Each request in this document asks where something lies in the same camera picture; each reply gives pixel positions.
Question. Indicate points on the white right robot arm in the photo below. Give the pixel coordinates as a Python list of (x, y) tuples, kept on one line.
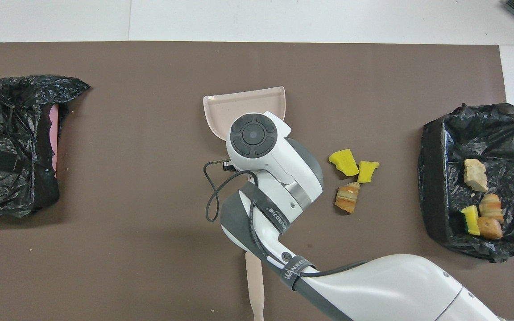
[(283, 178)]

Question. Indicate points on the brown table mat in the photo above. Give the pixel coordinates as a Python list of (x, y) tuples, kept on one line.
[(150, 67)]

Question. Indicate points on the striped toy croissant piece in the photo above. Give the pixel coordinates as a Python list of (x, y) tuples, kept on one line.
[(347, 198), (492, 207)]

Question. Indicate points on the black bag-lined trash bin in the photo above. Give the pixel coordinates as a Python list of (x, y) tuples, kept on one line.
[(444, 178)]

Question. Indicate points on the beige hand brush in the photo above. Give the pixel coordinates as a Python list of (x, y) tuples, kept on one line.
[(254, 285)]

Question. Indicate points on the beige plastic dustpan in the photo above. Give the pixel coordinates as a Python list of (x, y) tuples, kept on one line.
[(225, 111)]

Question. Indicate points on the pale cream bread piece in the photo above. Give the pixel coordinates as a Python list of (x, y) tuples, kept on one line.
[(475, 176)]

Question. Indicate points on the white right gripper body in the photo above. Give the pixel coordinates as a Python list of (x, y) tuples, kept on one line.
[(281, 127)]

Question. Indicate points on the brown bread roll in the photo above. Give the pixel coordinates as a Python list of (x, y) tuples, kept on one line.
[(490, 228)]

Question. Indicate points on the pink plastic bin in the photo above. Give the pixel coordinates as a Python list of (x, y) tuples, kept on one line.
[(53, 133)]

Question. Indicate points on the crumpled black trash bag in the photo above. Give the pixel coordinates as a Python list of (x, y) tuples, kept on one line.
[(7, 116)]

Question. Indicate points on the yellow sponge piece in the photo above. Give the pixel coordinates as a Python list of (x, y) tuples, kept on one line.
[(367, 171), (471, 220), (344, 161)]

